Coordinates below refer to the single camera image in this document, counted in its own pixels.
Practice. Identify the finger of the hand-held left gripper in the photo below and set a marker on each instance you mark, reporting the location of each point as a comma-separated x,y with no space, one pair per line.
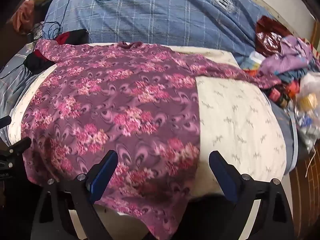
18,145
5,121

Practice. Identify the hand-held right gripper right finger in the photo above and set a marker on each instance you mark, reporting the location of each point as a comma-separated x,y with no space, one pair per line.
223,173

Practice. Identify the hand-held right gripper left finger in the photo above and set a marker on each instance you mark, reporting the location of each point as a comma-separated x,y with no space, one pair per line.
105,170

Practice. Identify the purple floral shirt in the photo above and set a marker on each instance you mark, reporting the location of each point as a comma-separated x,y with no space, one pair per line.
112,100

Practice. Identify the grey-blue bed sheet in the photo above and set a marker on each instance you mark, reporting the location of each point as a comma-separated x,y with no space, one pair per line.
12,85

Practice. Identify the cream leaf-print blanket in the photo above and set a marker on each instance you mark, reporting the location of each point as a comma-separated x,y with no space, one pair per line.
237,120

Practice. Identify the red patterned cloth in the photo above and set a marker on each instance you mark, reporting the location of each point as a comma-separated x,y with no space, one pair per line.
277,92

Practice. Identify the orange cloth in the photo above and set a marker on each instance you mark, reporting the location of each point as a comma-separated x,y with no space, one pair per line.
23,15

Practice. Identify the black and red garment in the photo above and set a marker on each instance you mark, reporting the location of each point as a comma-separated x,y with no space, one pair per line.
75,36

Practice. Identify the clear plastic bag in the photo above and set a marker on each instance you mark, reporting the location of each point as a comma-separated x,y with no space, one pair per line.
308,97

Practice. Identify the colourful white packet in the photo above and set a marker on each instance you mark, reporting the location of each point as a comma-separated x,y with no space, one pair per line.
253,61

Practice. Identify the light purple garment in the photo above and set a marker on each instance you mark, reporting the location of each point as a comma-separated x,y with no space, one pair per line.
287,52

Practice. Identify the dark red plastic bag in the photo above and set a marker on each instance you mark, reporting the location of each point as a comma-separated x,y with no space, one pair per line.
268,36

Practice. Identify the blue plaid shirt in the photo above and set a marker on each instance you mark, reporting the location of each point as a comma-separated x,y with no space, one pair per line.
162,12

